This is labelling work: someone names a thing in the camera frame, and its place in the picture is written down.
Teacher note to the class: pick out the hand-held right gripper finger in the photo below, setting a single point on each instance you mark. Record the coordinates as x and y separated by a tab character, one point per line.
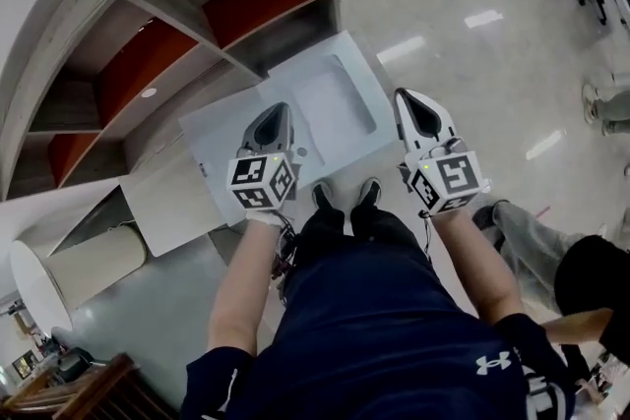
406	128
443	125

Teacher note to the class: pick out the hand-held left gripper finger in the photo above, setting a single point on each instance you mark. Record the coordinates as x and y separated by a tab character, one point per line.
288	133
258	130

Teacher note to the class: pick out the large white panel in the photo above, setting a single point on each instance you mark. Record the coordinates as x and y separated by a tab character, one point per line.
221	133

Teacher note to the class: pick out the person's left forearm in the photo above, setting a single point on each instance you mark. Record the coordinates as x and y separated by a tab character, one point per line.
241	285

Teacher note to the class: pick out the person's left black shoe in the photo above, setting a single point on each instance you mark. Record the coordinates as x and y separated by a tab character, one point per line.
322	194

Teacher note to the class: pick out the person's right forearm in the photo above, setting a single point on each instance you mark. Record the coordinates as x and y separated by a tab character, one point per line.
472	265

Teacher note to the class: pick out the white round hole cover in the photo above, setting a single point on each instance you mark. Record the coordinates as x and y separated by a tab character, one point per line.
149	92

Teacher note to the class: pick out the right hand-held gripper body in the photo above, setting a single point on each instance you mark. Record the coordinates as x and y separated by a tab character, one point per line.
453	177

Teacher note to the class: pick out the white paper sheet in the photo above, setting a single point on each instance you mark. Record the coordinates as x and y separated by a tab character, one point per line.
167	211

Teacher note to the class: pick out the person's black trousers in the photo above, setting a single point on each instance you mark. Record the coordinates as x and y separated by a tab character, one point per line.
359	231

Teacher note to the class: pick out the person's right black shoe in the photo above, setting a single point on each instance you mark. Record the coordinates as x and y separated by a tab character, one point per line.
370	191

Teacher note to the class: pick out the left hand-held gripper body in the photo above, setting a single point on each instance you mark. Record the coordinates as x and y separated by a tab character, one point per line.
256	177

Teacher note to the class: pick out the person's black shoe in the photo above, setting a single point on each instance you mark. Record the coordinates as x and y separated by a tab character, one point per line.
370	191
322	194

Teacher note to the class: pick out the grey wooden shelf unit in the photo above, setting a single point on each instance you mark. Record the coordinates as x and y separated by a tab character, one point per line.
147	15

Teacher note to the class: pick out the brown wooden furniture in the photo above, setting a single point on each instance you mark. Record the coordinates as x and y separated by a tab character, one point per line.
88	393

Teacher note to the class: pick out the person's navy shirt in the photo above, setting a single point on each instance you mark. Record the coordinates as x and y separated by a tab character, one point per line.
374	349

